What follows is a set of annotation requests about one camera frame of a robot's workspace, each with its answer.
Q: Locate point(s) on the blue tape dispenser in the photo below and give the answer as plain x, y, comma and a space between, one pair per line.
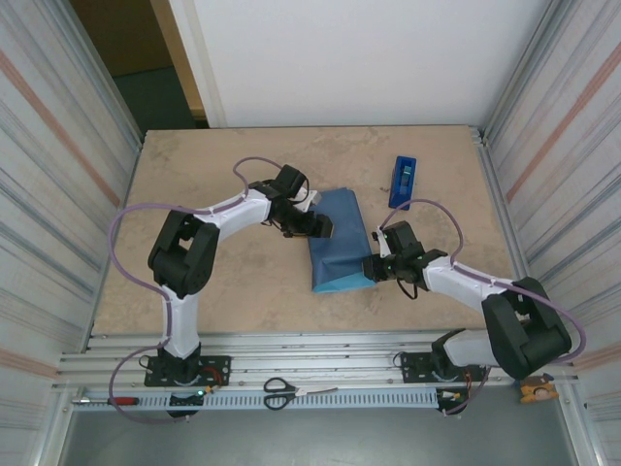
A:
403, 182

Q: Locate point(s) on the small yellow toy figure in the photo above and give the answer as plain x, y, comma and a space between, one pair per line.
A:
536, 390

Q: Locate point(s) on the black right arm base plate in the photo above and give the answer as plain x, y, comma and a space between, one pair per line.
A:
412, 366

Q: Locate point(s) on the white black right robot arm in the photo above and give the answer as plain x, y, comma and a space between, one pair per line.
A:
524, 325

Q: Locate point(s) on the blue cloth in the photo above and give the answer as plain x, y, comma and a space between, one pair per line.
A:
337, 242

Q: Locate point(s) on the aluminium frame rails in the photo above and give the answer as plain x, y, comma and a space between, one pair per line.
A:
315, 349

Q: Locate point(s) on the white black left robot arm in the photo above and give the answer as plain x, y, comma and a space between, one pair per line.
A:
182, 257

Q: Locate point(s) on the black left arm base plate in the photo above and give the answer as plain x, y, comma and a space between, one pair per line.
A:
216, 369

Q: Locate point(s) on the white door frame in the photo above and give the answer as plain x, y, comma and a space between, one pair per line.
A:
199, 63

